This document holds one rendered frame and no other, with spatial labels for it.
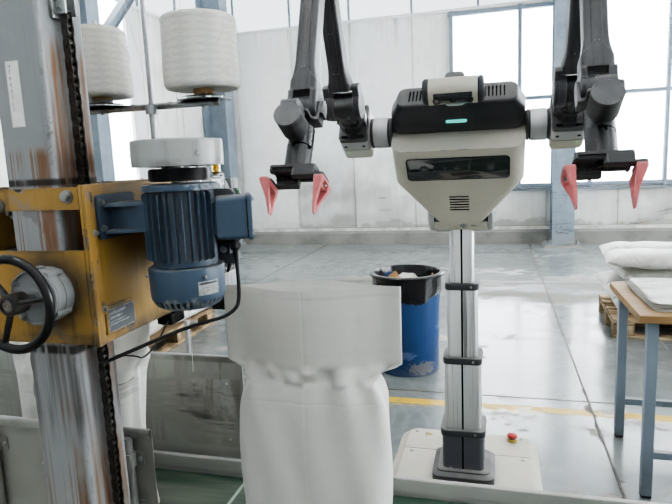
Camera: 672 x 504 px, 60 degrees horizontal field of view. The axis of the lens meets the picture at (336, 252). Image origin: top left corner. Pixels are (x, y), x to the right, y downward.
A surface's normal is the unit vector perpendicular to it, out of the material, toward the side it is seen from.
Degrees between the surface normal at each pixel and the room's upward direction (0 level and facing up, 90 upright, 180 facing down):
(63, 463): 90
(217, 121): 90
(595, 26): 69
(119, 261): 90
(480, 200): 130
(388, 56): 90
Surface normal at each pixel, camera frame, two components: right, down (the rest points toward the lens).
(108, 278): 0.96, 0.00
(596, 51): -0.26, -0.21
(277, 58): -0.26, 0.16
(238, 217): 0.15, 0.15
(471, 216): -0.18, 0.76
